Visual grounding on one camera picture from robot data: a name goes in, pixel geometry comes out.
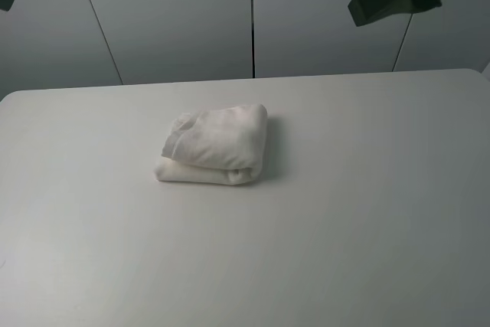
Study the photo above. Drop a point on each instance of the white towel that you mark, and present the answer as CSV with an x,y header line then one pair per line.
x,y
222,147

